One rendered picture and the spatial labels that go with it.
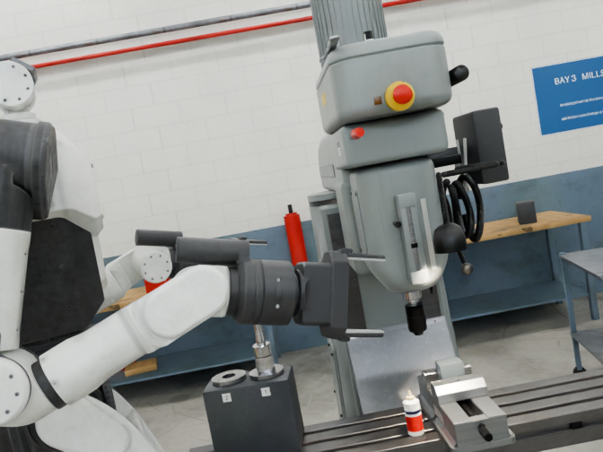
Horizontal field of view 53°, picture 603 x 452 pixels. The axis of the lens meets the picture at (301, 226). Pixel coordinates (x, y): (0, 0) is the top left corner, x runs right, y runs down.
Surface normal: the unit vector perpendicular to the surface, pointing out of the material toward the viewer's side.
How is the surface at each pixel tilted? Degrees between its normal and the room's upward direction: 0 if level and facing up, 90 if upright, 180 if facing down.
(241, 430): 90
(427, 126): 90
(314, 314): 84
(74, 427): 90
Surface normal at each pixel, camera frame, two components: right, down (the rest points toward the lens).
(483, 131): 0.04, 0.07
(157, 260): 0.44, 0.11
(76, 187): 0.88, -0.22
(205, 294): 0.27, -0.08
